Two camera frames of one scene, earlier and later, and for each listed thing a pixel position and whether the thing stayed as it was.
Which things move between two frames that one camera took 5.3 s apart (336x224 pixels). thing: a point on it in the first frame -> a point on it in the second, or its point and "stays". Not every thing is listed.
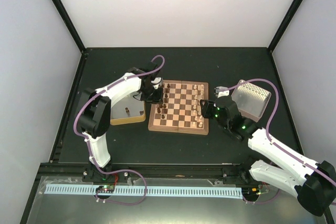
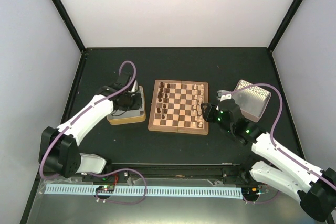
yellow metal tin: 126,109 stays
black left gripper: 158,99 -> 137,106
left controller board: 105,188 stays
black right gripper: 205,110 stays
